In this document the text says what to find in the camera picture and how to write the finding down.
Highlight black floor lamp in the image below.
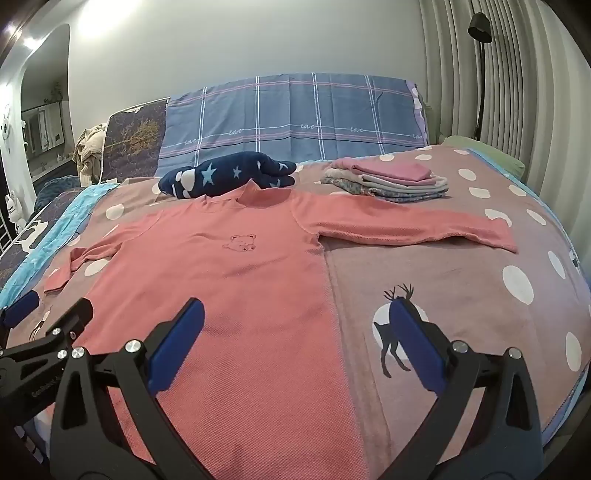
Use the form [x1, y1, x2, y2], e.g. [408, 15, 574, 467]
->
[467, 11, 497, 139]

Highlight grey pleated curtain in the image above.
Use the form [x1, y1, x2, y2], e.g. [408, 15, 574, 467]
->
[420, 0, 591, 160]

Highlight stack of folded clothes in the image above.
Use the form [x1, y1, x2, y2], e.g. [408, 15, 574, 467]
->
[330, 157, 439, 185]

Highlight blue plaid pillow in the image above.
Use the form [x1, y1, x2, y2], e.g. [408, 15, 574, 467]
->
[157, 71, 430, 178]

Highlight beige clothes pile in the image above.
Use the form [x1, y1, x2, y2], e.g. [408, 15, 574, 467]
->
[74, 124, 110, 186]

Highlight light blue blanket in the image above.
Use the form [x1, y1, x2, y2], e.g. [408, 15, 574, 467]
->
[0, 182, 122, 308]

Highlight pink long-sleeve shirt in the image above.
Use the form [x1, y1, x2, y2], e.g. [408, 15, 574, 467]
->
[44, 180, 518, 480]

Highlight polka dot deer blanket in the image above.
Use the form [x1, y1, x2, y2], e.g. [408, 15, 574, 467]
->
[0, 145, 591, 462]

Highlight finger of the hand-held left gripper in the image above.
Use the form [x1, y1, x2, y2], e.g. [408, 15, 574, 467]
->
[0, 298, 94, 370]
[0, 291, 41, 342]

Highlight floral folded garment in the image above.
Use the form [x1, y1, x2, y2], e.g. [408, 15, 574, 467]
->
[322, 178, 446, 205]

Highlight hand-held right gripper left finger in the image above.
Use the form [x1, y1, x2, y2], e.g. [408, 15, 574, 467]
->
[48, 298, 208, 480]

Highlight navy star print garment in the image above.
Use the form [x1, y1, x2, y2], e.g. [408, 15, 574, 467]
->
[158, 151, 297, 200]

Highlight white cat figure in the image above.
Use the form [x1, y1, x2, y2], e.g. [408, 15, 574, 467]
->
[4, 189, 27, 232]

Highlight dark tree print pillow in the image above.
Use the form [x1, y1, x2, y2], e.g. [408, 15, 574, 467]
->
[99, 97, 171, 181]

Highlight grey folded garment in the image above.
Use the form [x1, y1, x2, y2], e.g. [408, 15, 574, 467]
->
[323, 170, 450, 193]

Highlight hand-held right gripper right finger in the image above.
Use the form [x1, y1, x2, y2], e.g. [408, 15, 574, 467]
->
[383, 300, 546, 480]

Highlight green pillow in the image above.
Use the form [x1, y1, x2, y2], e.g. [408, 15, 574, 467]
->
[442, 134, 527, 178]

